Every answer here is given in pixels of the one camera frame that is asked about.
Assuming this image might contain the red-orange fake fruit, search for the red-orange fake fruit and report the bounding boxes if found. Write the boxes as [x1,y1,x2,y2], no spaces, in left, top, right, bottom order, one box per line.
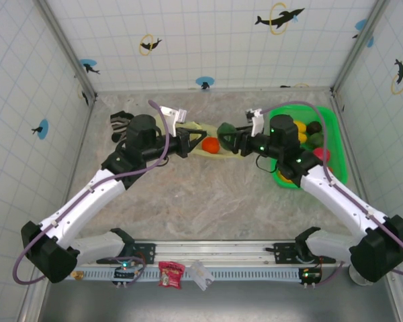
[201,136,221,154]

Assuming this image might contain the dark green fake lime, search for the dark green fake lime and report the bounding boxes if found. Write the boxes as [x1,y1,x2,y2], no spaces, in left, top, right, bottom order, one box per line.
[216,122,238,150]

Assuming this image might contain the yellow translucent plastic bag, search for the yellow translucent plastic bag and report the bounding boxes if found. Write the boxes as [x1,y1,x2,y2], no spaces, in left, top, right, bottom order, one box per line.
[156,115,248,162]

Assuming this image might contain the green plastic basket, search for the green plastic basket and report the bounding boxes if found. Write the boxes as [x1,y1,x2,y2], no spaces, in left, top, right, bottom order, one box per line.
[267,105,349,191]

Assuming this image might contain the yellow fake banana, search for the yellow fake banana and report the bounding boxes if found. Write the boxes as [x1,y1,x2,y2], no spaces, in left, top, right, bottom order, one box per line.
[293,120,309,144]

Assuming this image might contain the green fake avocado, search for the green fake avocado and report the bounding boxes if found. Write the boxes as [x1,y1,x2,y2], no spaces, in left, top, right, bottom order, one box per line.
[304,132,325,149]

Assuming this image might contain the orange fake orange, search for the orange fake orange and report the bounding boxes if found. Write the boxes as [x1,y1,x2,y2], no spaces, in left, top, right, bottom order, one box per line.
[277,169,295,184]

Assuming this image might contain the pink-red fake apple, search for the pink-red fake apple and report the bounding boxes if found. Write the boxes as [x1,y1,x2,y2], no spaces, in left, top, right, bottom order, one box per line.
[312,147,332,165]

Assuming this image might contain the black grey striped sock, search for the black grey striped sock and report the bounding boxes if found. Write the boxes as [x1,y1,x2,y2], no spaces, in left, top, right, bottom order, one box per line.
[109,110,135,144]

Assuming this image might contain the clear white plastic packet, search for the clear white plastic packet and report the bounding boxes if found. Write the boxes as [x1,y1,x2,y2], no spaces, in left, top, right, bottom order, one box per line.
[187,260,215,292]

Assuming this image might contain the red snack packet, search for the red snack packet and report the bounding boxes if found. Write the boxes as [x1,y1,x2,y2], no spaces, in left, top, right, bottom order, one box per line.
[158,260,185,289]

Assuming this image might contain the small circuit board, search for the small circuit board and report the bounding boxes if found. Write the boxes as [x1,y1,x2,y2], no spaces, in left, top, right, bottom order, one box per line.
[112,258,138,286]
[298,267,322,288]

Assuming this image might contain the clear plastic suction disc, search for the clear plastic suction disc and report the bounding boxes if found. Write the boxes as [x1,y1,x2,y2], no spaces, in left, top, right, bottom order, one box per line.
[348,268,373,286]

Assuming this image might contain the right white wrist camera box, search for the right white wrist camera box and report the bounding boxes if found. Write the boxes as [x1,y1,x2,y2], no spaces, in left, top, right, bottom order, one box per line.
[244,107,266,137]

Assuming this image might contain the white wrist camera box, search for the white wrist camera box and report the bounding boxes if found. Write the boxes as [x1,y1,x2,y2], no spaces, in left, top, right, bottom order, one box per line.
[159,105,188,137]
[244,107,266,137]

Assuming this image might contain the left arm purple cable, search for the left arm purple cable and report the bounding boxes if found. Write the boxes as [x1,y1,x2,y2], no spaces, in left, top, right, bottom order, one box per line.
[13,99,175,286]

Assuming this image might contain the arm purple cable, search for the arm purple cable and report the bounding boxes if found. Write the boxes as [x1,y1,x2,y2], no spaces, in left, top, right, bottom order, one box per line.
[13,99,175,286]
[261,100,403,286]

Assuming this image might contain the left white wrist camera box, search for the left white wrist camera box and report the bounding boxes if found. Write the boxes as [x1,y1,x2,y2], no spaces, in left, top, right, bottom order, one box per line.
[159,105,188,137]

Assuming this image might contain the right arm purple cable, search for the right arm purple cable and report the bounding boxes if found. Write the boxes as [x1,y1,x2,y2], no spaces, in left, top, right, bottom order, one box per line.
[261,100,403,286]

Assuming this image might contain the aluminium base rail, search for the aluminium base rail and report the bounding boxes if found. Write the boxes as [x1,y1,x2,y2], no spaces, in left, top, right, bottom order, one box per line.
[77,239,355,268]

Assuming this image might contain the aluminium corner post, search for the aluminium corner post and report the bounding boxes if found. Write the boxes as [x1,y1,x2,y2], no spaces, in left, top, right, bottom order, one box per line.
[36,0,97,102]
[331,0,390,97]

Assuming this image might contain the white slotted cable duct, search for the white slotted cable duct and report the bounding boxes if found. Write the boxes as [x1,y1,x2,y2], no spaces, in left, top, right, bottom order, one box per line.
[70,267,305,281]

